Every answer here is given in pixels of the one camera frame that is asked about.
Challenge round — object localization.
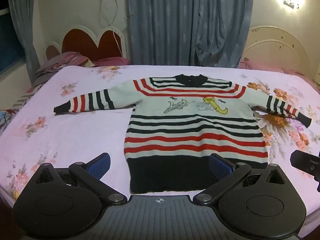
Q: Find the pink pillow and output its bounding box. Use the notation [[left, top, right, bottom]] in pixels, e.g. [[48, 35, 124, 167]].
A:
[[237, 57, 307, 77], [92, 57, 130, 67]]

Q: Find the purple patterned pillow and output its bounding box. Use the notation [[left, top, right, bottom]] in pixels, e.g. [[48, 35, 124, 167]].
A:
[[35, 51, 97, 77]]

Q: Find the cream arched headboard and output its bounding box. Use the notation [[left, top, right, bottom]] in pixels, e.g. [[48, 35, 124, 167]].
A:
[[241, 25, 309, 70]]

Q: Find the red heart-shaped headboard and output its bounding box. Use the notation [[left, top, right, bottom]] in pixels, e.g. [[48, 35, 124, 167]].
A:
[[45, 24, 128, 62]]

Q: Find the striped knit sweater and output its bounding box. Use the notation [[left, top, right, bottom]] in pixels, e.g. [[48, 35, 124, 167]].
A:
[[53, 74, 312, 194]]

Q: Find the blue-grey window curtain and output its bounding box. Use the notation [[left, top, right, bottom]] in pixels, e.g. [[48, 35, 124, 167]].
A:
[[7, 0, 40, 85]]

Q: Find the white wall cable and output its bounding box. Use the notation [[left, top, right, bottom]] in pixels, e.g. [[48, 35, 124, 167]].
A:
[[99, 0, 123, 57]]

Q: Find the window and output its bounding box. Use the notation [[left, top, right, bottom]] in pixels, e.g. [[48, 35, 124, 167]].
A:
[[0, 7, 25, 77]]

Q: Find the floral pink bed sheet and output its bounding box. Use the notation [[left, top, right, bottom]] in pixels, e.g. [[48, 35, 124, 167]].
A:
[[0, 65, 320, 220]]

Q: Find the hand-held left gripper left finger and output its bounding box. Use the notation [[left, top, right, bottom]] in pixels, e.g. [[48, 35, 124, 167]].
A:
[[32, 152, 127, 205]]

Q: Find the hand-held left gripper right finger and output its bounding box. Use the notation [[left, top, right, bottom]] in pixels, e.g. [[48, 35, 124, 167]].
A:
[[193, 153, 288, 207]]

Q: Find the wide blue-grey curtain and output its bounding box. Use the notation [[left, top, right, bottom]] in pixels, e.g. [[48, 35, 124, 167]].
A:
[[127, 0, 254, 68]]

